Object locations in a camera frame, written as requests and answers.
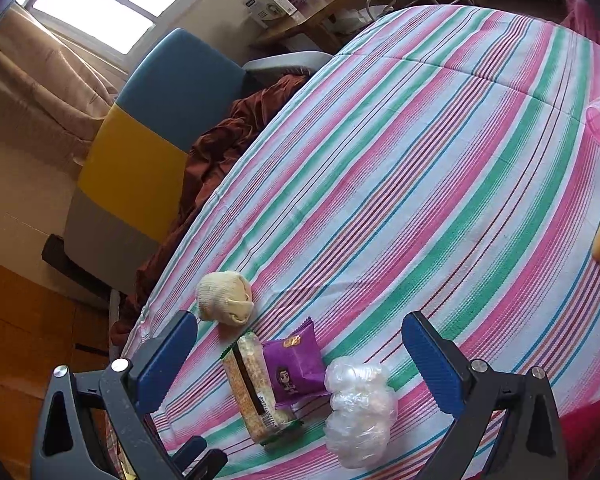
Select beige curtain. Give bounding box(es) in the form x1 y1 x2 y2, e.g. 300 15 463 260
0 7 131 161

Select clear snack bag green edges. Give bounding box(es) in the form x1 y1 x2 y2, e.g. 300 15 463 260
221 331 303 447

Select brown cloth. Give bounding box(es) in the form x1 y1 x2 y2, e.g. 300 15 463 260
110 74 311 346

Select wooden desk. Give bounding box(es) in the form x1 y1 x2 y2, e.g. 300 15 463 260
252 0 481 56

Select purple snack packet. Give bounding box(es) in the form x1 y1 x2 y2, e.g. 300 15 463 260
262 317 331 413

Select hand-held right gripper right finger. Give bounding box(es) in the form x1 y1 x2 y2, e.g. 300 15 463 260
401 311 568 480

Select window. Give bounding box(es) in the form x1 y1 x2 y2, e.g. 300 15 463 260
15 0 226 56

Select striped bed sheet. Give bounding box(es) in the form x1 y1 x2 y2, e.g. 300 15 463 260
107 5 600 480

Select blue yellow grey chair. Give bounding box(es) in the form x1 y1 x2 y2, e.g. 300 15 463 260
42 27 333 306

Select clear plastic bag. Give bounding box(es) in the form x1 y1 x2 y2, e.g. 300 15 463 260
324 356 398 470

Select white appliance box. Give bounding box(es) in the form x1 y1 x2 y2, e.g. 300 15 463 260
242 0 298 28

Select red cloth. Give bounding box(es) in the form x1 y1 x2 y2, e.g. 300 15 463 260
560 405 600 480

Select rolled beige sock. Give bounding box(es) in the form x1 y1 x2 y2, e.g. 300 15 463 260
195 271 253 326

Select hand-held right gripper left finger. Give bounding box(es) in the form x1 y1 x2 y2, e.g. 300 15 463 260
30 310 228 480

